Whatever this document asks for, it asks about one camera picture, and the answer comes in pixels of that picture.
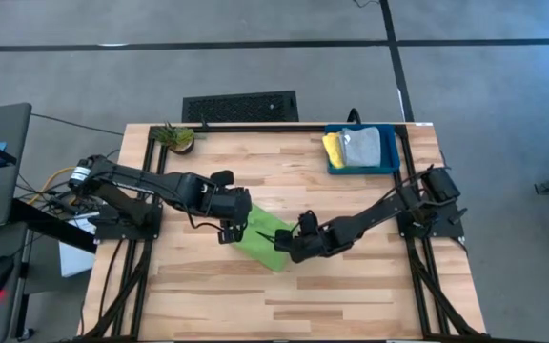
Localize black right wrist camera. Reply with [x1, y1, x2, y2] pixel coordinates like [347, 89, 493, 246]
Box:
[297, 209, 320, 235]

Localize yellow microfiber towel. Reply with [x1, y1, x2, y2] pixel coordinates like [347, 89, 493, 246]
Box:
[321, 131, 348, 170]

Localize white paper sheet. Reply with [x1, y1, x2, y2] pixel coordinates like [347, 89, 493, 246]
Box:
[58, 212, 98, 279]

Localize potted succulent plant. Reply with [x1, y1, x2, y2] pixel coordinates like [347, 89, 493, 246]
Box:
[150, 122, 207, 156]

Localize black aluminium table frame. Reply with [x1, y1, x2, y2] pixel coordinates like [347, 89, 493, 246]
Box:
[77, 124, 488, 343]

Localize black perforated grille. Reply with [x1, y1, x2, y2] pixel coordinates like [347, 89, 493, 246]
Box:
[181, 90, 300, 124]

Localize black floor cable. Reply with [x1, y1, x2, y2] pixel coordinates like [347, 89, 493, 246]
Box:
[30, 111, 126, 138]

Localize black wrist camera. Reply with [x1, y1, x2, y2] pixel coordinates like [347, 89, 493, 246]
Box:
[297, 209, 320, 235]
[209, 169, 235, 188]

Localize grey microfiber towel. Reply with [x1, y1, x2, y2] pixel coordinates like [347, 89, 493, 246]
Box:
[339, 126, 382, 169]

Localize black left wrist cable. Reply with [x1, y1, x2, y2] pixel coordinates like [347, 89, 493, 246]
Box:
[183, 204, 226, 235]

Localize blue plastic bin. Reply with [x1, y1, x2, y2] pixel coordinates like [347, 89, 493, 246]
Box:
[323, 123, 402, 176]

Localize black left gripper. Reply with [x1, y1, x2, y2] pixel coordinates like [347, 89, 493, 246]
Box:
[178, 172, 254, 246]

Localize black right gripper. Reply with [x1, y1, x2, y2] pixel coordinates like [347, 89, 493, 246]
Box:
[254, 223, 353, 265]

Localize black cable bundle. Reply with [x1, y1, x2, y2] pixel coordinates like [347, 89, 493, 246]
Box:
[16, 149, 119, 216]

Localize green microfiber towel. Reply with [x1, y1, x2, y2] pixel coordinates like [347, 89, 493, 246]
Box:
[230, 203, 295, 274]

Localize yellow cable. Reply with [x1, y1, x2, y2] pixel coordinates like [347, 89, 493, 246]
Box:
[28, 166, 76, 207]

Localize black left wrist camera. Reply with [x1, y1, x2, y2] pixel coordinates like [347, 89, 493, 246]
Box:
[209, 169, 235, 188]

